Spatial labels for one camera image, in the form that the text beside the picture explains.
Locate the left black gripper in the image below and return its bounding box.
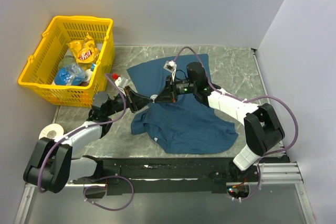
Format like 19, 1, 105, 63
105, 86, 153, 116

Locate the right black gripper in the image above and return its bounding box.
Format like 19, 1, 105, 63
154, 74, 197, 103

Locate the blue t-shirt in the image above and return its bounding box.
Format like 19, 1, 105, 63
127, 57, 238, 154

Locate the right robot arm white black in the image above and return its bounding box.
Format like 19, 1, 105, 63
153, 61, 285, 182

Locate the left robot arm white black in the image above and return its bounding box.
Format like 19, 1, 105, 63
23, 87, 153, 193

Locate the small white bottle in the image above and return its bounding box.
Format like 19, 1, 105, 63
83, 63, 96, 82

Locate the blue plastic bag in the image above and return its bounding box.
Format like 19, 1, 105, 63
54, 63, 86, 86

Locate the yellow snack bag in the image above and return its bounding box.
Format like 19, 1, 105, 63
67, 33, 100, 64

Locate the yellow plastic basket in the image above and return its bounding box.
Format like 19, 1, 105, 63
18, 16, 115, 107

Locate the toilet paper roll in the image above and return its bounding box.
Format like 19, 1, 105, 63
38, 123, 65, 140

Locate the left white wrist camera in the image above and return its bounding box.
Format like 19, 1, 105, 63
112, 73, 129, 91

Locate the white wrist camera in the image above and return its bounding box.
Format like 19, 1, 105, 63
163, 60, 177, 82
112, 73, 129, 91

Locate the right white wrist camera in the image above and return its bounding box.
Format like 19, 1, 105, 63
163, 60, 177, 82

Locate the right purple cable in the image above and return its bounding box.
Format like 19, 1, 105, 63
173, 46, 299, 204

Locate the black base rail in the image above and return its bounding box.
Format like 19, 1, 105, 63
73, 157, 259, 196

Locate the aluminium frame rail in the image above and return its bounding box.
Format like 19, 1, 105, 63
14, 163, 316, 223

